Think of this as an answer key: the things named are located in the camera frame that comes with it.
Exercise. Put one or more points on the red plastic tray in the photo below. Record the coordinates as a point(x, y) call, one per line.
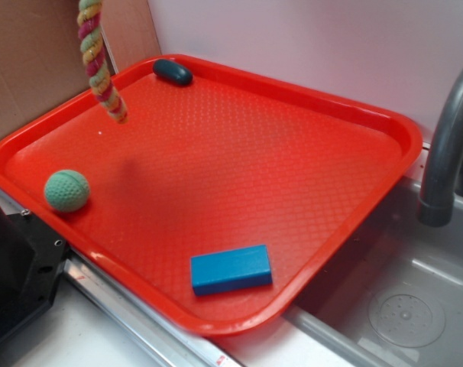
point(230, 161)

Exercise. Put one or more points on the blue rectangular block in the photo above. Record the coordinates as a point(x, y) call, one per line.
point(230, 270)

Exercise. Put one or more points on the dark teal oval soap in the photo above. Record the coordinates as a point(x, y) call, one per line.
point(172, 72)

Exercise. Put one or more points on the green knitted ball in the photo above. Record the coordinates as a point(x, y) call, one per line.
point(67, 191)

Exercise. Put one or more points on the grey plastic sink basin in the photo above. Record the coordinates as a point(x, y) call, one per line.
point(392, 295)

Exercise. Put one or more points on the brown cardboard panel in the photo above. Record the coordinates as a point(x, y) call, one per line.
point(40, 63)

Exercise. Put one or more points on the grey curved faucet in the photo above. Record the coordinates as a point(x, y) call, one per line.
point(443, 176)

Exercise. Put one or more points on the metal aluminium rail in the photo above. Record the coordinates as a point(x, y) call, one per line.
point(165, 343)

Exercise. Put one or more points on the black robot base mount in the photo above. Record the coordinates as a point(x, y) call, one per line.
point(32, 257)

